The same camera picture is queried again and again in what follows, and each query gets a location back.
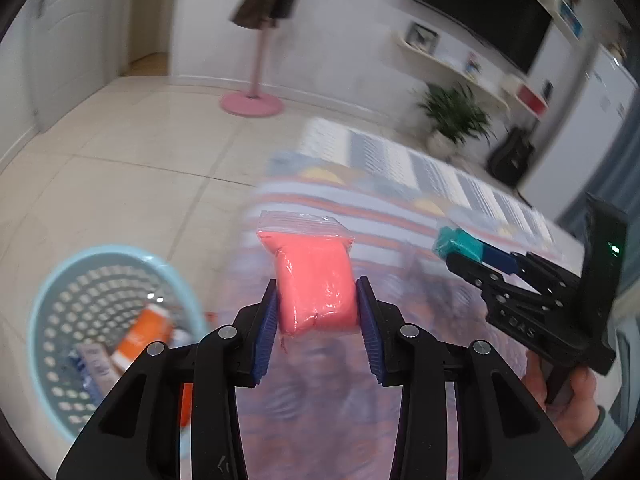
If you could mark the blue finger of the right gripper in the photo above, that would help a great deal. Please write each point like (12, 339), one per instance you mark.
(498, 259)
(474, 273)

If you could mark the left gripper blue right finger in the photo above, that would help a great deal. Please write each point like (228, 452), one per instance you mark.
(369, 314)

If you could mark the black acoustic guitar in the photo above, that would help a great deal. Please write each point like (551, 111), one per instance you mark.
(510, 159)

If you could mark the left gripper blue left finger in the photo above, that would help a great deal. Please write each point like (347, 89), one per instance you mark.
(266, 325)

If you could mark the person's right hand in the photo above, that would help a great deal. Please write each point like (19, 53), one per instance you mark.
(575, 419)

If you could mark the white curved lower shelf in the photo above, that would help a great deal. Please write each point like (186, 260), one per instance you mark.
(440, 71)

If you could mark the white blue milk carton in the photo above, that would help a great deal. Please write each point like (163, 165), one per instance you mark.
(97, 372)

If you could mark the orange paper cup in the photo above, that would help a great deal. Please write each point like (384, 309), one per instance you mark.
(153, 324)

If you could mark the brown handbag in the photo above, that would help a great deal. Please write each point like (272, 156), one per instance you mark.
(249, 14)

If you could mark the potted green plant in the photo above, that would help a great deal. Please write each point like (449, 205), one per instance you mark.
(455, 118)

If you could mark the teal plastic laundry basket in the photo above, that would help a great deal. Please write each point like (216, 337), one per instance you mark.
(94, 297)

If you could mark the pink coat rack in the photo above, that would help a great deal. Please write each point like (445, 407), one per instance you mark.
(254, 103)

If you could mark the small colourful figurine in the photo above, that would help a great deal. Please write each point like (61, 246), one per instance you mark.
(472, 68)

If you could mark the patterned pink purple tablecloth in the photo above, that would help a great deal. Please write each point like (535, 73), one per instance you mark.
(319, 413)

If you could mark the white refrigerator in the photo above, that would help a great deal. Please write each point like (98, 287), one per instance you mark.
(585, 135)

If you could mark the pink clay bag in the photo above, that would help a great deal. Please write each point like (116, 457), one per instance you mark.
(316, 285)

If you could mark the wall-mounted black television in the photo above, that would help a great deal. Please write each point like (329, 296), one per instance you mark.
(515, 28)

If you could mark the black handbag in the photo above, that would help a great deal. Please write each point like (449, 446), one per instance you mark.
(282, 9)

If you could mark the white interior door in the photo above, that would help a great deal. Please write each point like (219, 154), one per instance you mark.
(66, 55)

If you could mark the framed butterfly picture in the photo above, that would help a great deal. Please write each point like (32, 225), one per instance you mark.
(422, 38)

